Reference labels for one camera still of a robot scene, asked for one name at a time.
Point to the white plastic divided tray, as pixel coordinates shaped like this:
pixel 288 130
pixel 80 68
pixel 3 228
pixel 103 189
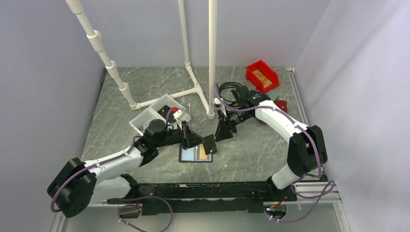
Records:
pixel 141 122

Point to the gold card in bin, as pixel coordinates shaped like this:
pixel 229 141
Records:
pixel 266 82

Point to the white PVC pipe frame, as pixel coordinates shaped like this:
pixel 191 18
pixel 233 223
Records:
pixel 178 14

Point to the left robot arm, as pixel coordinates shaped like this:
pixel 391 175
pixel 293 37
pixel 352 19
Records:
pixel 73 188

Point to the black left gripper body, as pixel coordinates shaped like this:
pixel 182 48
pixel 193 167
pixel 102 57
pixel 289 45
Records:
pixel 172 137

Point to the mint green card holder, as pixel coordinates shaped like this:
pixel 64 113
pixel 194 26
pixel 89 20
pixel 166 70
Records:
pixel 273 95

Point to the gold card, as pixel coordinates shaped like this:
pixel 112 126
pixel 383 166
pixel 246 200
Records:
pixel 266 82
pixel 259 74
pixel 200 153

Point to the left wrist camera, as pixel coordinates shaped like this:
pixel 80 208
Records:
pixel 181 115

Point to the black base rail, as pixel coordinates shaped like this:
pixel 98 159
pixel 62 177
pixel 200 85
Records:
pixel 252 196

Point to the red leather card holder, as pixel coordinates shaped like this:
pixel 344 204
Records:
pixel 282 104

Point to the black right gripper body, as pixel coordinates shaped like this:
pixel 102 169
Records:
pixel 237 117

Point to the red plastic bin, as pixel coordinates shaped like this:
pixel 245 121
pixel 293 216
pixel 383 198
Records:
pixel 267 71

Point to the black VIP card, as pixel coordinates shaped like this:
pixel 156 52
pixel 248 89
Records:
pixel 209 145

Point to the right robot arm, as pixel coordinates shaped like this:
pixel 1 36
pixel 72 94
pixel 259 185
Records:
pixel 306 147

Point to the black leather card holder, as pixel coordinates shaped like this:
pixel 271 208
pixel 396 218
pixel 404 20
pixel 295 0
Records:
pixel 194 154

